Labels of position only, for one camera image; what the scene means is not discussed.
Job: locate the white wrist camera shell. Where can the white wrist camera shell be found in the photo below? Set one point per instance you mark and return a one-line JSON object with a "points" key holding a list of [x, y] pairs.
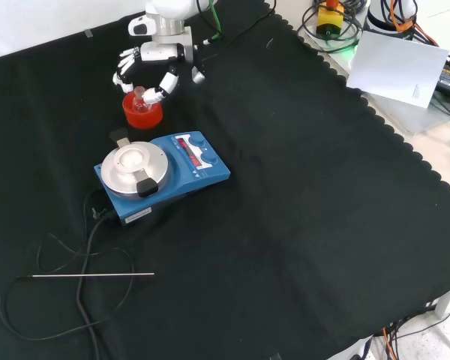
{"points": [[140, 27]]}

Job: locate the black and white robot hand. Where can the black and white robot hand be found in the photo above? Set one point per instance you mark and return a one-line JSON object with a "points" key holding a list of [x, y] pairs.
{"points": [[161, 51]]}

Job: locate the white board panel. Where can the white board panel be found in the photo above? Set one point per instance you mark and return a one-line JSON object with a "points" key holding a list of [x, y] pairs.
{"points": [[41, 22]]}

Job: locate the clear glass round-bottom flask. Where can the clear glass round-bottom flask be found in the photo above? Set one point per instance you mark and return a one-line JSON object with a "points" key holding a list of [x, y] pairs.
{"points": [[138, 106]]}

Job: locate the white table leg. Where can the white table leg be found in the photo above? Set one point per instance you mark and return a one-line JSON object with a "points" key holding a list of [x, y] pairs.
{"points": [[448, 302]]}

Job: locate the clear tape clip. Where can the clear tape clip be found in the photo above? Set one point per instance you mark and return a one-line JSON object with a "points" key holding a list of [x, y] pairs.
{"points": [[89, 33]]}

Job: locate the thin steel probe rod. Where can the thin steel probe rod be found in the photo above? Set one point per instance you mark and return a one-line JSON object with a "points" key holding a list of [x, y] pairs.
{"points": [[97, 275]]}

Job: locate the blue base magnetic heater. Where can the blue base magnetic heater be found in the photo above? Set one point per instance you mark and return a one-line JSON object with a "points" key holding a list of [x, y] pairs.
{"points": [[212, 175]]}

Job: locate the yellow stop button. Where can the yellow stop button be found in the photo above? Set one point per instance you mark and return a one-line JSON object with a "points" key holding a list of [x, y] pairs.
{"points": [[330, 20]]}

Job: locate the black bench cloth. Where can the black bench cloth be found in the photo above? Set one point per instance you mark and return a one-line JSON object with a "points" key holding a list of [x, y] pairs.
{"points": [[285, 187]]}

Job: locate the white paper sheet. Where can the white paper sheet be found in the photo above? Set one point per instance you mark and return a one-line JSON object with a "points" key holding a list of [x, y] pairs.
{"points": [[397, 67]]}

